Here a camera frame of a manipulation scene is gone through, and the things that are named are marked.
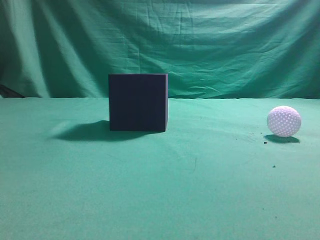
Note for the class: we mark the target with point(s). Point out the green backdrop cloth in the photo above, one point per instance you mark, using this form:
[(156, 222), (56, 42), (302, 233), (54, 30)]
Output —
[(210, 49)]

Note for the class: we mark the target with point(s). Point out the green table cloth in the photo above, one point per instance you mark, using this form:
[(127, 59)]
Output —
[(216, 173)]

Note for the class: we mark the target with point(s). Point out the white dimpled ball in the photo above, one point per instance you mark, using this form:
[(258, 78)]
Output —
[(284, 121)]

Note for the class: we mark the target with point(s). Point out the dark navy cube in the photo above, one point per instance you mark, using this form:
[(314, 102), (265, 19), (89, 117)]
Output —
[(138, 102)]

